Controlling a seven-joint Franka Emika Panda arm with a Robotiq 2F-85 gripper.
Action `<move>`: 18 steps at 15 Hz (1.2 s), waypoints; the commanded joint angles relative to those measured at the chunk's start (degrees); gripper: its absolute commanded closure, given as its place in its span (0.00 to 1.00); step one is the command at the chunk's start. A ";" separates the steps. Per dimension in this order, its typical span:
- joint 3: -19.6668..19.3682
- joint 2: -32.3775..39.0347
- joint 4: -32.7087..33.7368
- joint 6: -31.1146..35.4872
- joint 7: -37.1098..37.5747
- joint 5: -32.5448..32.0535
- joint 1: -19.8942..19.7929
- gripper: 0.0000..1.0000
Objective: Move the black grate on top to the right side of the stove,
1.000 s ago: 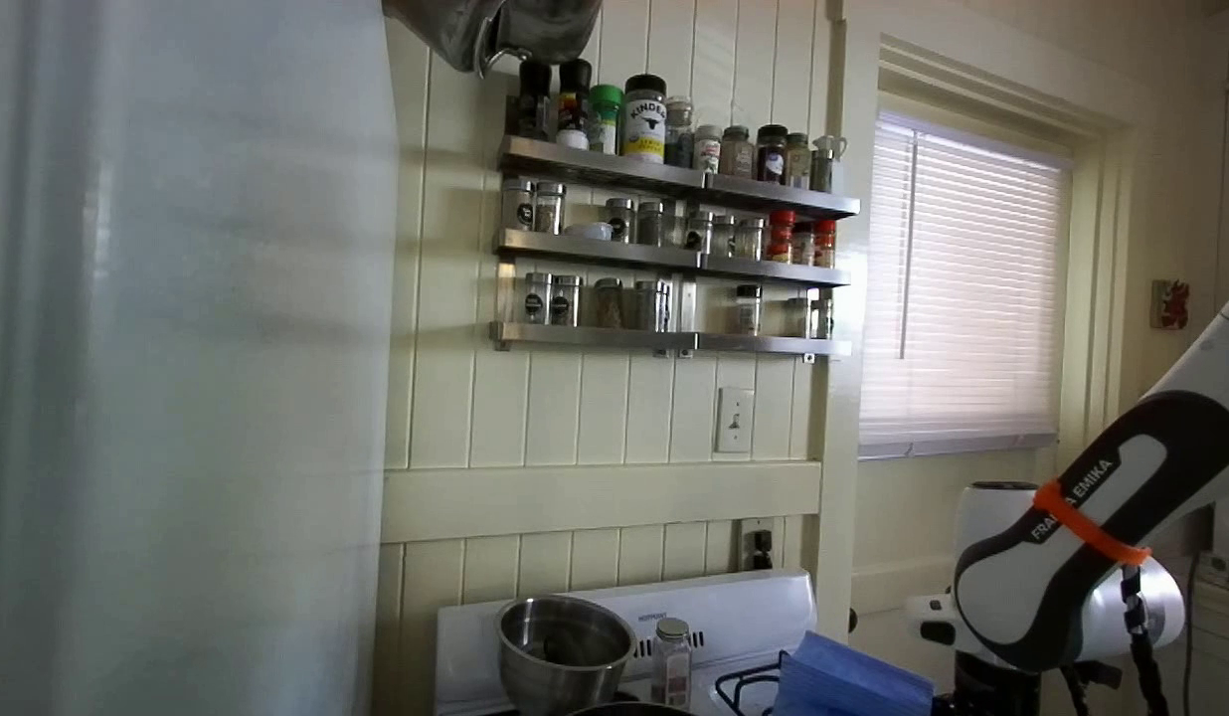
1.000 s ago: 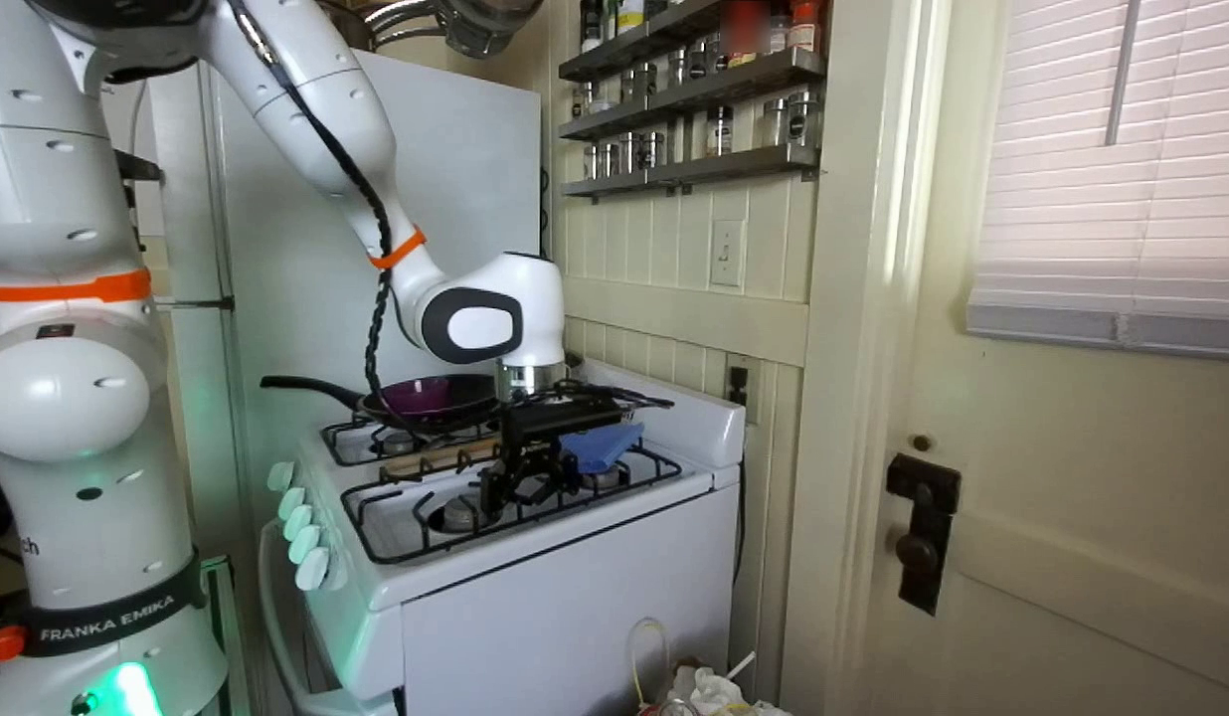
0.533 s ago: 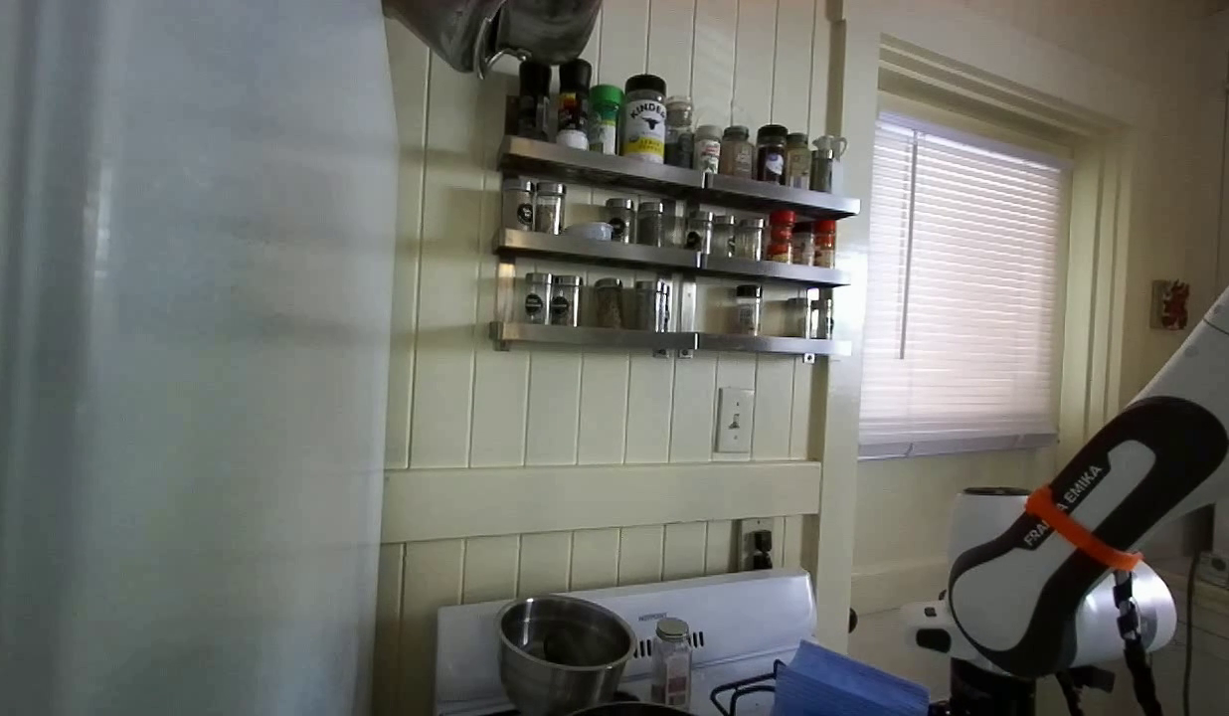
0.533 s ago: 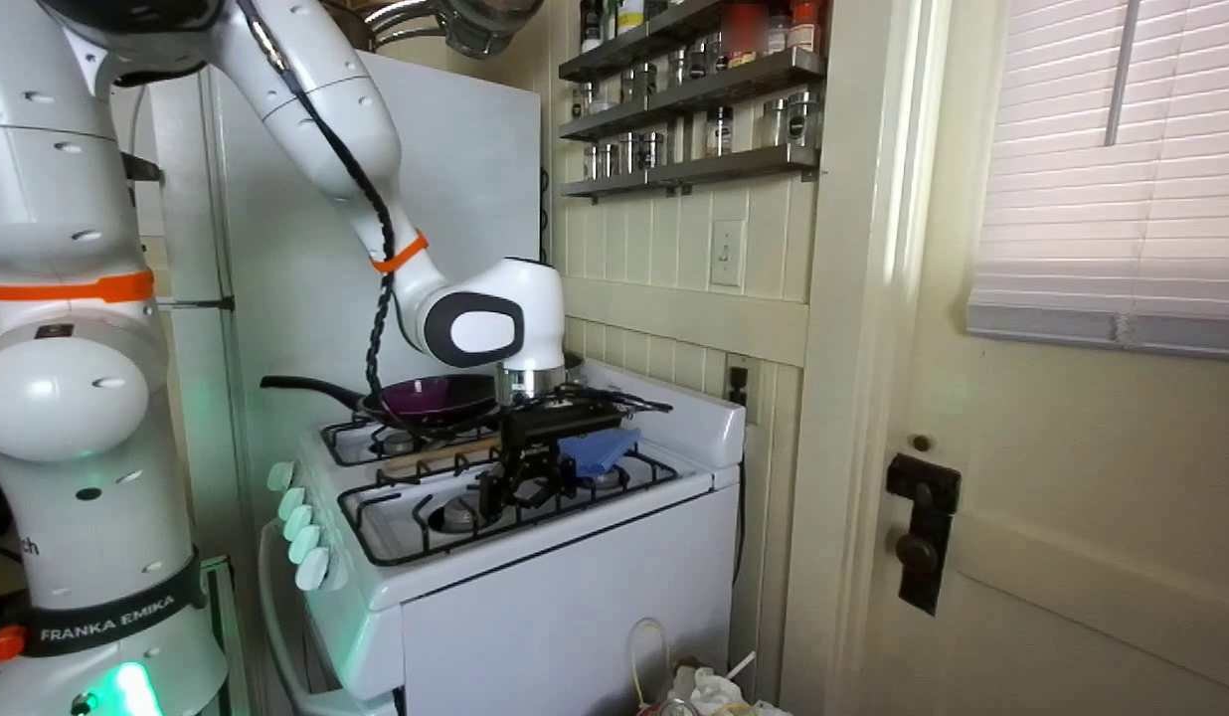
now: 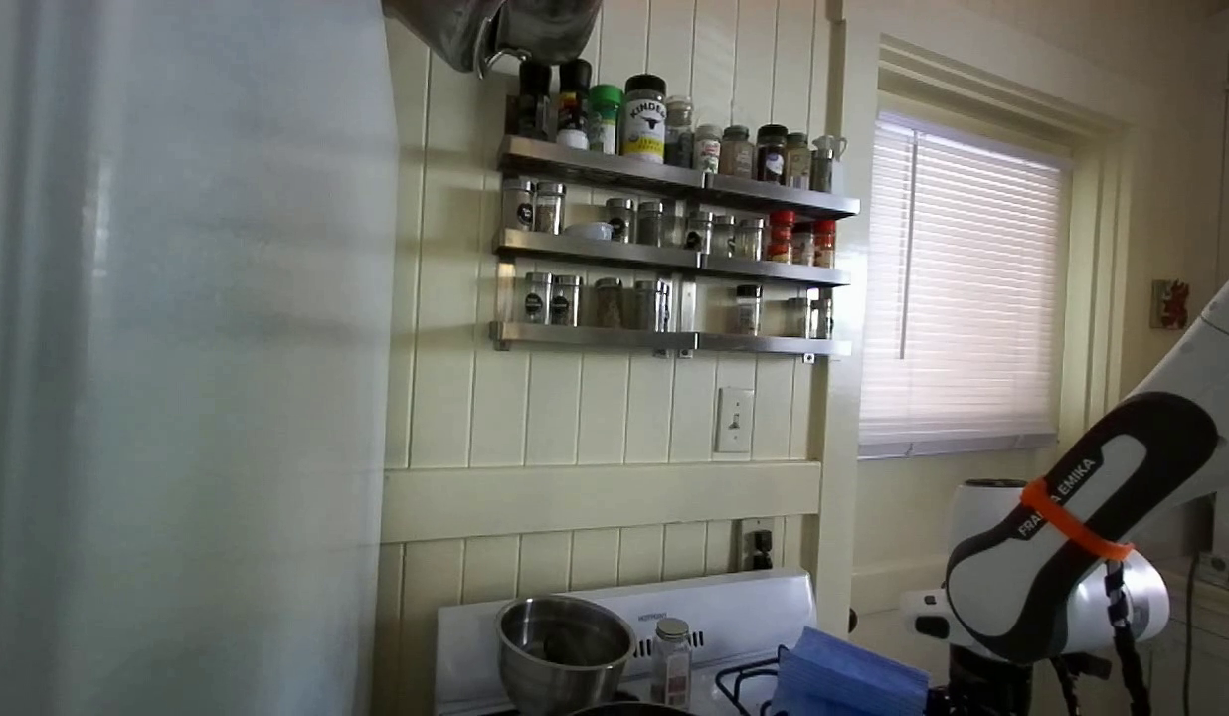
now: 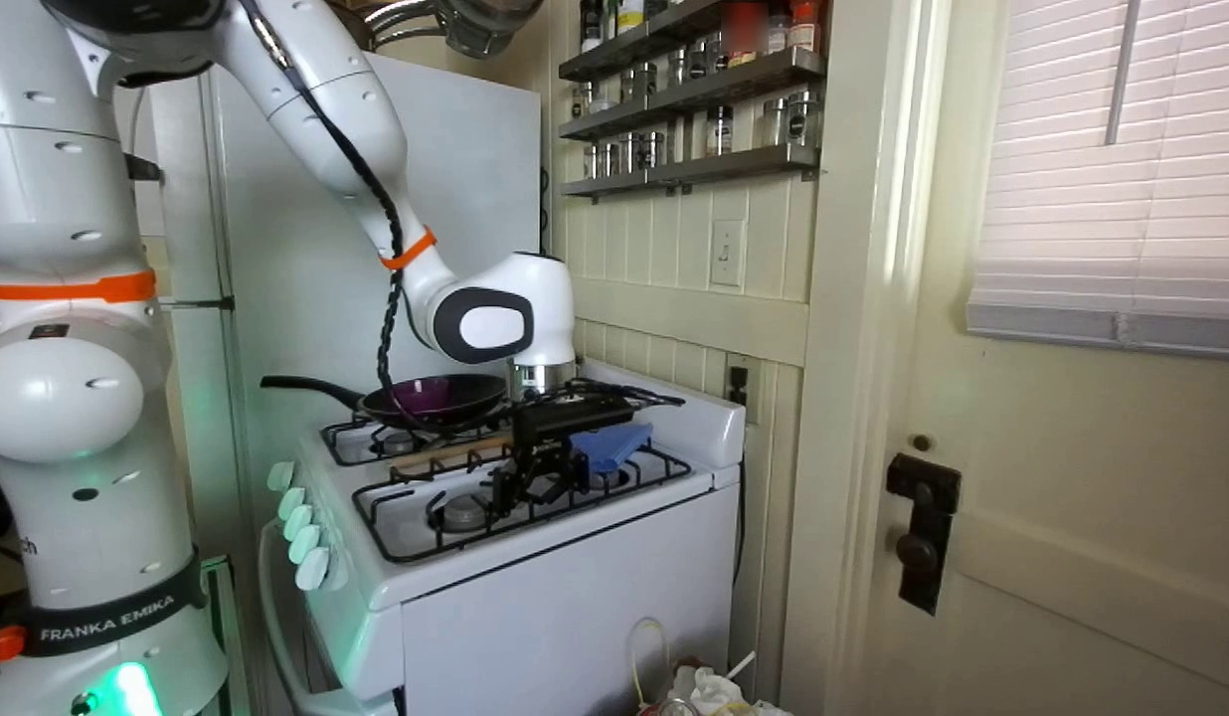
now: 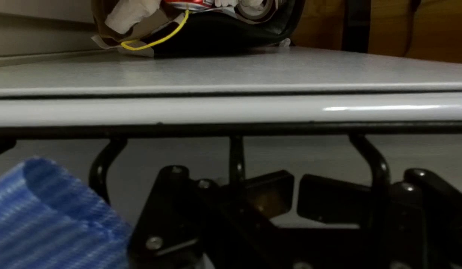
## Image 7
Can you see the black trash bag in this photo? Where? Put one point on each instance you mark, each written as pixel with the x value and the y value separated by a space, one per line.
pixel 230 37

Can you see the black vertical post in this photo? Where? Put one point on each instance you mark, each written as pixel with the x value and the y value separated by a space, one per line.
pixel 356 24

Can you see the black stove grate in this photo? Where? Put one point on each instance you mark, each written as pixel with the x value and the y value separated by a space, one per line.
pixel 290 129

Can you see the white stove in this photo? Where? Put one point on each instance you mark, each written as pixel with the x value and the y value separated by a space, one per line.
pixel 190 111

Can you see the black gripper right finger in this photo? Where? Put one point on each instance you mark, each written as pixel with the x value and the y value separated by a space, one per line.
pixel 429 224

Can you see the blue striped cloth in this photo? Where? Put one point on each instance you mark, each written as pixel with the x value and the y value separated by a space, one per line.
pixel 51 218

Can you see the crumpled white paper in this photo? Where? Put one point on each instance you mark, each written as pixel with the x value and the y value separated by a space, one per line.
pixel 130 15

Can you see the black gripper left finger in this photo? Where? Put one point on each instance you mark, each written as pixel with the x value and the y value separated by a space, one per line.
pixel 179 218

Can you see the red can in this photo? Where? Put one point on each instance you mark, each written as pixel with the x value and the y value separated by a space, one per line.
pixel 187 3

